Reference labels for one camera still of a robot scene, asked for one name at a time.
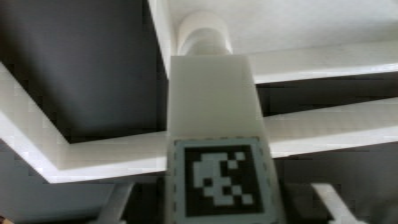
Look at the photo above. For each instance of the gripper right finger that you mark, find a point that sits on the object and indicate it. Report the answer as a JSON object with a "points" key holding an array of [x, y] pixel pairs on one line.
{"points": [[334, 205]]}

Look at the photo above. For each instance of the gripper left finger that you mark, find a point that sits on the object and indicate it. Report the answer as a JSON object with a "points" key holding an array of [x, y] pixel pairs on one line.
{"points": [[112, 209]]}

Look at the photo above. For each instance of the white desk top tray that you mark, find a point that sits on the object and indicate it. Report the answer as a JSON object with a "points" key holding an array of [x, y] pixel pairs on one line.
{"points": [[306, 38]]}

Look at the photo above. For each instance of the white front fence bar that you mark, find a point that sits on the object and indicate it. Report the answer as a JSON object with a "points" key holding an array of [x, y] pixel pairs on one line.
{"points": [[318, 130]]}

